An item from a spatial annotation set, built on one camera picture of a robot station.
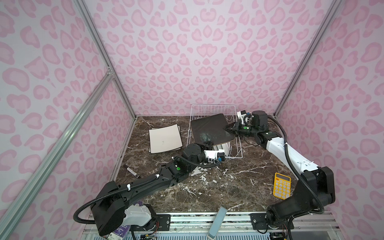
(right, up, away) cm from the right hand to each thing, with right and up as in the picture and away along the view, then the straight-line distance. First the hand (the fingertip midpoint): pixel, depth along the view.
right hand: (224, 126), depth 77 cm
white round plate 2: (+2, -13, +11) cm, 17 cm away
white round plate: (-2, -12, +8) cm, 15 cm away
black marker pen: (-54, -27, +13) cm, 62 cm away
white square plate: (-37, -8, +27) cm, 46 cm away
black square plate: (-7, -1, +5) cm, 8 cm away
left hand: (-8, -5, -4) cm, 10 cm away
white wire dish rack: (+10, +12, +36) cm, 39 cm away
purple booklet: (-50, -49, -9) cm, 70 cm away
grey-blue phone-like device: (-5, -46, -7) cm, 46 cm away
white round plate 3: (+6, -13, +13) cm, 19 cm away
